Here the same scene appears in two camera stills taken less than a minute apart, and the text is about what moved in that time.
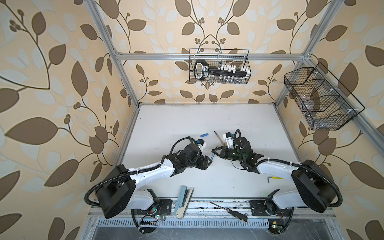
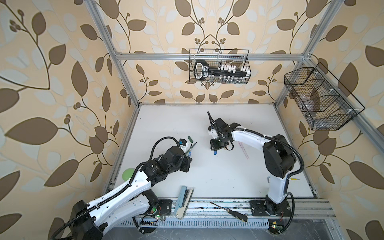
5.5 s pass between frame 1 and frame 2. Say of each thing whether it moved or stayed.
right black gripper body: moved
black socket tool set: stayed
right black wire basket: stayed
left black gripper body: moved
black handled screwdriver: stayed
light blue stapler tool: stayed
